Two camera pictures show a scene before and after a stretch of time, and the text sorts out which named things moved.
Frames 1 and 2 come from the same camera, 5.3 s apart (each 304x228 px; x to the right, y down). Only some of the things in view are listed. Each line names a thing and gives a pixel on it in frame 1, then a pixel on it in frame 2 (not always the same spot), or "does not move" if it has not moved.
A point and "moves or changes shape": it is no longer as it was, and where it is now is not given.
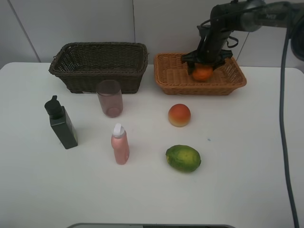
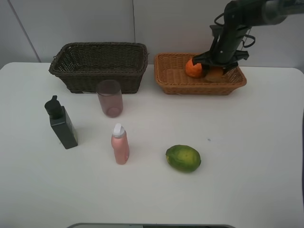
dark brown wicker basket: [84, 64] does not move
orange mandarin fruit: [202, 74] moves or changes shape
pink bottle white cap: [119, 141] does not move
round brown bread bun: [179, 115] → [214, 74]
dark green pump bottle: [61, 123] does not move
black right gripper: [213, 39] → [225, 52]
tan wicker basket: [174, 77] does not move
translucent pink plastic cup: [109, 95] does not move
